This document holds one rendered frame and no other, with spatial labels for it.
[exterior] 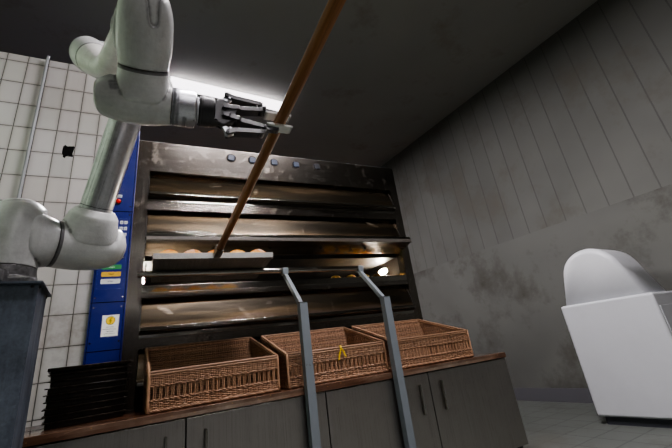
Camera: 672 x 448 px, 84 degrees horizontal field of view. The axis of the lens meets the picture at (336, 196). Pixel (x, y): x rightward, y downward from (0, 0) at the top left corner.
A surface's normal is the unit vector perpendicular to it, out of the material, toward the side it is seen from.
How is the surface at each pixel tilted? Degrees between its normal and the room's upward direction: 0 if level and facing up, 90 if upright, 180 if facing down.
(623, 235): 90
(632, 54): 90
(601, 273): 90
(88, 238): 114
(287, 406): 90
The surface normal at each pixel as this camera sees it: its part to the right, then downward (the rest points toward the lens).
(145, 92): 0.47, 0.36
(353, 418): 0.43, -0.40
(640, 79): -0.86, -0.09
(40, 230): 0.82, -0.35
